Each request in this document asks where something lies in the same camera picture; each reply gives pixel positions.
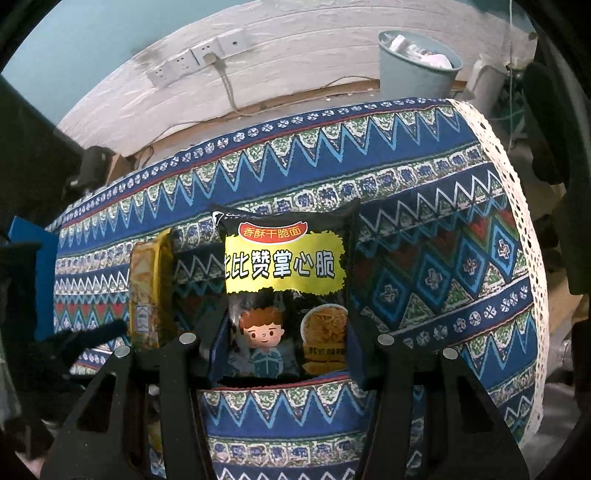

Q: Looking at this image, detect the gold yellow snack bag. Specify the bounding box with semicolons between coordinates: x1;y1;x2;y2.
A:
129;228;177;350

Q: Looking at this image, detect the black yellow noodle snack bag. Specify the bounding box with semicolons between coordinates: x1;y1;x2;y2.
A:
212;200;361;385

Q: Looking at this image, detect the blue cardboard box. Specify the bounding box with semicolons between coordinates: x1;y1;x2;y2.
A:
8;216;58;341

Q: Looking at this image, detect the black cylindrical device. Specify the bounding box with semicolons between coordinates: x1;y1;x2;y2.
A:
63;146;115;194

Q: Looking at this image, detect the small cardboard box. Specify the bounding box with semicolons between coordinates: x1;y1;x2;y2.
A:
105;153;136;185

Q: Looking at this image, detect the black curtain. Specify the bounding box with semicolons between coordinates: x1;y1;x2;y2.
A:
0;80;83;231

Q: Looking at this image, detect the blue patterned tablecloth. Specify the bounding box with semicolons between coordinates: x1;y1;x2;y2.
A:
45;96;551;480

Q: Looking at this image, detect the light blue waste bin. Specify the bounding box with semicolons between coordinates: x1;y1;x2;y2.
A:
378;30;463;100

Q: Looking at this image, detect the grey plug and cable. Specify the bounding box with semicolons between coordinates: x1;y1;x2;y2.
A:
202;52;260;117

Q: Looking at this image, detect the white wall socket strip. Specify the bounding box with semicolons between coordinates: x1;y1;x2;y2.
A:
147;28;253;89

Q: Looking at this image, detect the black cable on floor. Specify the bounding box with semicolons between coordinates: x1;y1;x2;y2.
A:
133;75;381;170

